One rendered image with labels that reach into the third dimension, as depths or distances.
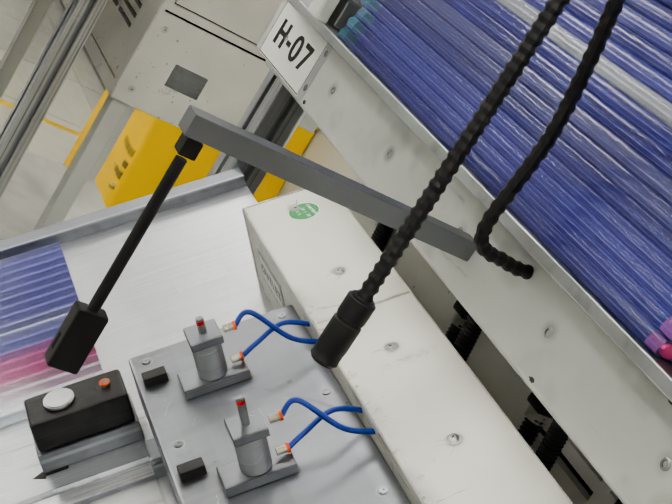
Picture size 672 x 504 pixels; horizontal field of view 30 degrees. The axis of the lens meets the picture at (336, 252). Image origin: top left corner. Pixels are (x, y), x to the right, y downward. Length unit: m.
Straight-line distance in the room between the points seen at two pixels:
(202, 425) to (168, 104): 1.23
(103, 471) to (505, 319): 0.33
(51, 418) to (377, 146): 0.33
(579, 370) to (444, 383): 0.13
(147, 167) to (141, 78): 2.01
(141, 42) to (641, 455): 1.44
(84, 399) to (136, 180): 3.11
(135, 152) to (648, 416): 3.39
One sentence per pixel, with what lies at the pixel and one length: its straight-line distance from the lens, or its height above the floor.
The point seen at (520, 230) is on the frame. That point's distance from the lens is 0.79.
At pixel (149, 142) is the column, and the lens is 4.01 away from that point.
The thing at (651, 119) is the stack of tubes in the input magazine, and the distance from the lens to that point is 0.75.
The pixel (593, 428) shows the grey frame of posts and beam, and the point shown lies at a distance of 0.74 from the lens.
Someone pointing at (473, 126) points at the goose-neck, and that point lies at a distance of 0.67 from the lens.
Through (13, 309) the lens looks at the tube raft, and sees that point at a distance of 1.16.
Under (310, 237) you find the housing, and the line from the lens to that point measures 1.02.
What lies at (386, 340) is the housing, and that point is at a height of 1.25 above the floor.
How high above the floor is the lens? 1.52
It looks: 15 degrees down
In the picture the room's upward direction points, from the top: 33 degrees clockwise
